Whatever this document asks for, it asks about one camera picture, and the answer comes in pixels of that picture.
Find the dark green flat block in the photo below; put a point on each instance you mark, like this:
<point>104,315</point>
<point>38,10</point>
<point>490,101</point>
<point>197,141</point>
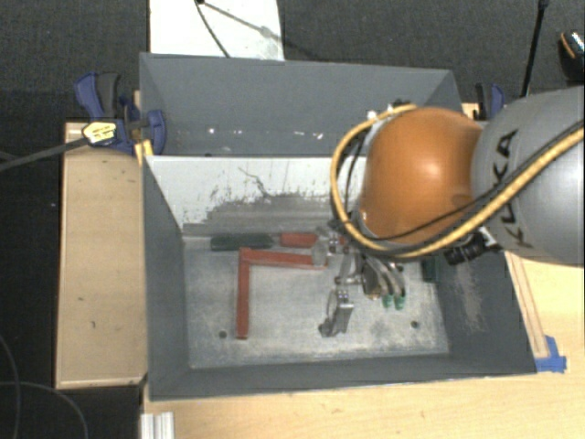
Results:
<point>429,270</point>
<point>238,242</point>

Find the black cylinder on white bracket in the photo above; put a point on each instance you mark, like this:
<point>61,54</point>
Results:
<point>465,250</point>

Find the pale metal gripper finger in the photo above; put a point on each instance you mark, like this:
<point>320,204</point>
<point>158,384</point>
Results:
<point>330,301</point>
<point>340,319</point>

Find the pale wood board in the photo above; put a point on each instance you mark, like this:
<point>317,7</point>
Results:
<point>103,263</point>

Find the grey metal bin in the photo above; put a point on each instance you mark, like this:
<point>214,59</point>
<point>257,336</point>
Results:
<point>283,309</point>

